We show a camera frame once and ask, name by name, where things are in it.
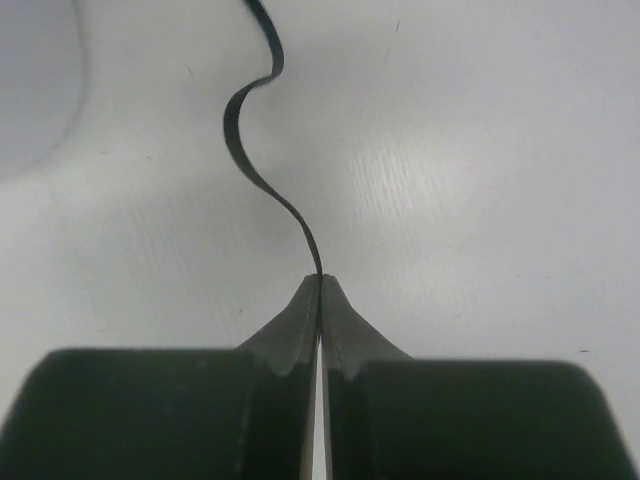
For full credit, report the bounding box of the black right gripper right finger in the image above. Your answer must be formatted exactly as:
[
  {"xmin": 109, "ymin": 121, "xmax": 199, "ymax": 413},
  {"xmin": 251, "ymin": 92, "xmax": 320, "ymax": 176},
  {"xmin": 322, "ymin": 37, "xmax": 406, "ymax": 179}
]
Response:
[{"xmin": 321, "ymin": 275, "xmax": 639, "ymax": 479}]

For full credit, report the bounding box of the black ribbon cable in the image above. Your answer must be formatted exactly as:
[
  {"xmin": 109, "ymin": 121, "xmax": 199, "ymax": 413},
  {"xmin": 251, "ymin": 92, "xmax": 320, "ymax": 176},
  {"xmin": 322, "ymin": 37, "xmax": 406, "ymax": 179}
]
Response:
[{"xmin": 222, "ymin": 0, "xmax": 324, "ymax": 277}]

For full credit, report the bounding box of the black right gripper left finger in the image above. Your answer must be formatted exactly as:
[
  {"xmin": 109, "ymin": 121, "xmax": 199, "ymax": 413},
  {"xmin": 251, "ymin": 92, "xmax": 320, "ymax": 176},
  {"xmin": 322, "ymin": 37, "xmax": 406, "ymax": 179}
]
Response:
[{"xmin": 1, "ymin": 275, "xmax": 320, "ymax": 479}]

